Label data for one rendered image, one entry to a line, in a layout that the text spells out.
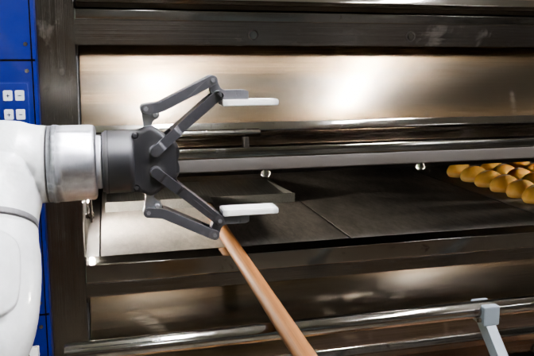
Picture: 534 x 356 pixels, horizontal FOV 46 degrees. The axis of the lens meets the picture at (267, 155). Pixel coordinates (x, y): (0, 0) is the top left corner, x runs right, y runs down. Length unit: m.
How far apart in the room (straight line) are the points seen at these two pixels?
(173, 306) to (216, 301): 0.10
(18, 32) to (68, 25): 0.09
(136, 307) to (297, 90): 0.58
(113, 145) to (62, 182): 0.07
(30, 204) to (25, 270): 0.08
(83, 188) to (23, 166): 0.07
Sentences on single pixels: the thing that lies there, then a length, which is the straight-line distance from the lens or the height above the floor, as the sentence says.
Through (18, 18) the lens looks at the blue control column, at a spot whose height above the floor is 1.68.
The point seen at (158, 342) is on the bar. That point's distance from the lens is 1.04.
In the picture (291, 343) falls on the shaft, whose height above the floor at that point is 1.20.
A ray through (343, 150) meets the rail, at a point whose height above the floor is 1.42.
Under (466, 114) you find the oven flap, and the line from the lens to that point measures 1.53.
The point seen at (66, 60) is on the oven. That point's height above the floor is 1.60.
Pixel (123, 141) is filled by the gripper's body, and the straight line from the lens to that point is 0.75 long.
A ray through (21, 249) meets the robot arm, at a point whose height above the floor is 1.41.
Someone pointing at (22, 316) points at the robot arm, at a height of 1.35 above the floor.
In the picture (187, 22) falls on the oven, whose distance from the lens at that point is 1.33.
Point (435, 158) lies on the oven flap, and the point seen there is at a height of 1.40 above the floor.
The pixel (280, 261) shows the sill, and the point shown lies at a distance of 1.44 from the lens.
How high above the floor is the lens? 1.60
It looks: 9 degrees down
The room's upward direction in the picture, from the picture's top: straight up
